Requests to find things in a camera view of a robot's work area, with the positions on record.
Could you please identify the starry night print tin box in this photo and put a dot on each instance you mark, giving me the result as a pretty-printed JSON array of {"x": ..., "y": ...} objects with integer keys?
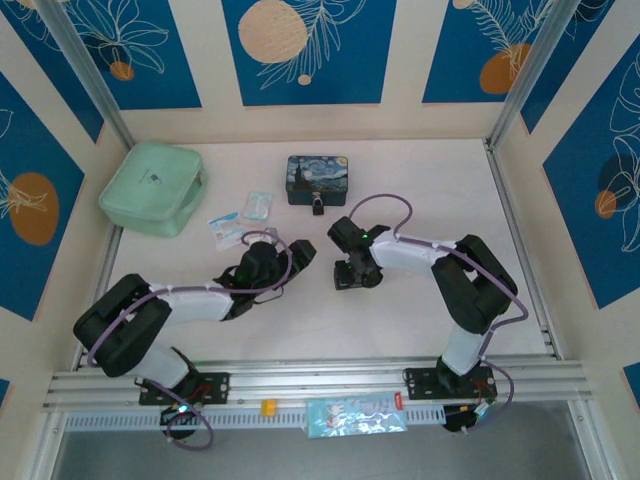
[{"x": 317, "y": 175}]

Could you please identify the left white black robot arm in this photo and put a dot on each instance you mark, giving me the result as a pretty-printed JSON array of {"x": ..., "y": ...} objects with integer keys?
[{"x": 200, "y": 305}]

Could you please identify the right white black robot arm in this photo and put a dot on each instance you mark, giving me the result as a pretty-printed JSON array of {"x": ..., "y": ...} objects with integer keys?
[{"x": 410, "y": 252}]

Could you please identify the white blue printed packet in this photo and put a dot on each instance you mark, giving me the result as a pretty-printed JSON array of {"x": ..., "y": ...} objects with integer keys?
[{"x": 226, "y": 231}]

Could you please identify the clear blue wipe packet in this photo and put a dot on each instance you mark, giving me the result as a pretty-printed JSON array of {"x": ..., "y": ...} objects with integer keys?
[{"x": 257, "y": 207}]

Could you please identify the small yellow block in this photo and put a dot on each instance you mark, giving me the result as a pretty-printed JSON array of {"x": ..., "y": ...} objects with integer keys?
[{"x": 270, "y": 407}]

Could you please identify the mint green zip pouch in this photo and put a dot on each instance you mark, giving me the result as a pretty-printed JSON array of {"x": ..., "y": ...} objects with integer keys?
[{"x": 150, "y": 187}]

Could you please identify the left black controller with LED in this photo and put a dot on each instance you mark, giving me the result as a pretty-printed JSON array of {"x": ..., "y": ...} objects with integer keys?
[{"x": 172, "y": 417}]

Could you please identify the black controller with led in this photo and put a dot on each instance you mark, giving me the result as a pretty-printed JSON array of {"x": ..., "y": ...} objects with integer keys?
[
  {"x": 172, "y": 417},
  {"x": 457, "y": 420}
]

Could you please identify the blue cartoon tissue packet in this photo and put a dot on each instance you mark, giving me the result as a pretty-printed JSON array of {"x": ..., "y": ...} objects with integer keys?
[{"x": 355, "y": 415}]

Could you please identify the right black controller with LED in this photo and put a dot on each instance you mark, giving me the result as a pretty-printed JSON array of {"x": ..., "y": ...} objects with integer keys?
[{"x": 457, "y": 420}]

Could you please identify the aluminium mounting rail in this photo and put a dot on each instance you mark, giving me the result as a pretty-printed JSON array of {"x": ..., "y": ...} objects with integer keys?
[{"x": 320, "y": 375}]

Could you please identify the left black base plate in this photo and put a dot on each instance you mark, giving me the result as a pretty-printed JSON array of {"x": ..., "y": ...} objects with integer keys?
[{"x": 215, "y": 387}]

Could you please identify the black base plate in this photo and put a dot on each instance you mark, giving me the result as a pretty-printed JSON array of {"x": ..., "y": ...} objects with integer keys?
[
  {"x": 420, "y": 385},
  {"x": 215, "y": 387}
]

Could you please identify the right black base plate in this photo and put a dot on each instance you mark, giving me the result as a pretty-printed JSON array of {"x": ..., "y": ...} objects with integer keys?
[{"x": 420, "y": 385}]

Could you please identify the aluminium frame post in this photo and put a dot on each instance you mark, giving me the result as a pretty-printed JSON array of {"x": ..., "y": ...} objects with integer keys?
[
  {"x": 85, "y": 65},
  {"x": 530, "y": 70}
]

